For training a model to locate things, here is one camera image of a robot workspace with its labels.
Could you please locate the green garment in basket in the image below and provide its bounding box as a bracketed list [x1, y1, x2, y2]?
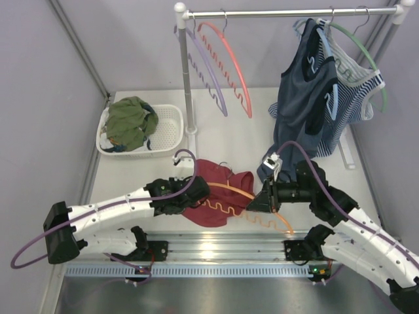
[100, 96, 159, 153]

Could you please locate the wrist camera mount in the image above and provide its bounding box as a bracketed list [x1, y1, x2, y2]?
[262, 152, 283, 181]
[172, 156, 195, 171]

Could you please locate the dark blue tank top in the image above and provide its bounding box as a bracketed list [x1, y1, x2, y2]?
[265, 18, 338, 159]

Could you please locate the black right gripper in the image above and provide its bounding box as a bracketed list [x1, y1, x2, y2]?
[246, 173, 314, 213]

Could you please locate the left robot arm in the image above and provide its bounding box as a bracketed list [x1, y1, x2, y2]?
[43, 176, 210, 264]

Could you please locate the purple hanger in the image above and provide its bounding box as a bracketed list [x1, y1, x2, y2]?
[173, 24, 228, 117]

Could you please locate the silver clothes rack rod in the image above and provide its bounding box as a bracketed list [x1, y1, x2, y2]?
[183, 5, 403, 20]

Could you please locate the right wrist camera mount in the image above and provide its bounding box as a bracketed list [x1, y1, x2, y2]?
[262, 152, 283, 181]

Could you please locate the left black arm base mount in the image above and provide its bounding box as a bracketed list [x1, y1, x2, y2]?
[111, 241, 169, 262]

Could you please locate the orange hanger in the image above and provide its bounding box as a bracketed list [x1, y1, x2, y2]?
[198, 162, 295, 235]

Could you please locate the blue white striped tank top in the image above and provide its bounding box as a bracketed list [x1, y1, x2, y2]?
[269, 19, 385, 157]

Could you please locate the light blue hanger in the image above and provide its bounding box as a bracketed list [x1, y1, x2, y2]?
[307, 18, 339, 121]

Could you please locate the left rack upright pole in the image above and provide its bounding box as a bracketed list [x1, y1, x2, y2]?
[173, 2, 197, 135]

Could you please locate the rack upright pole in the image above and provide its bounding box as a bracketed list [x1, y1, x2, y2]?
[173, 2, 197, 135]
[365, 0, 418, 65]

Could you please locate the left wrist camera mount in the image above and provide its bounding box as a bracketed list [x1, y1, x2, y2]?
[172, 156, 195, 171]

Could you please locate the aluminium table edge rail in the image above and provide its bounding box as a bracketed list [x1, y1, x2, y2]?
[78, 230, 400, 262]

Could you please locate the red tank top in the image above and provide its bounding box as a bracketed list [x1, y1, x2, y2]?
[182, 159, 254, 228]

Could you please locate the white rack base foot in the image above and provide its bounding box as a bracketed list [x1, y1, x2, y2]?
[185, 128, 198, 158]

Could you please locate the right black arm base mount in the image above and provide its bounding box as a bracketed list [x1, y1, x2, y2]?
[283, 240, 311, 266]

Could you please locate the pink hanger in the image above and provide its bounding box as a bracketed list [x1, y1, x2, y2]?
[197, 22, 253, 118]

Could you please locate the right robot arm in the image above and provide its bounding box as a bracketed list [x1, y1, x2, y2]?
[246, 161, 418, 313]

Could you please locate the light blue slotted cable duct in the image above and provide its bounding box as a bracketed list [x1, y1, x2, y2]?
[65, 263, 331, 279]

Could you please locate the white perforated laundry basket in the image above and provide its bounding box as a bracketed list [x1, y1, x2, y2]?
[96, 104, 184, 159]

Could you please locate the green hanger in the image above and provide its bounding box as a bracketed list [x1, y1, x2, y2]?
[329, 5, 388, 113]

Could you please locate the grey corner wall frame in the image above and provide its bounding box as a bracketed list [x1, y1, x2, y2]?
[46, 0, 110, 99]

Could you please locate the right rack base foot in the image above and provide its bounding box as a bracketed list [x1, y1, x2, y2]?
[338, 136, 356, 170]

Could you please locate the right rack upright pole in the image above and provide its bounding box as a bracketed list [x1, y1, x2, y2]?
[365, 0, 418, 65]

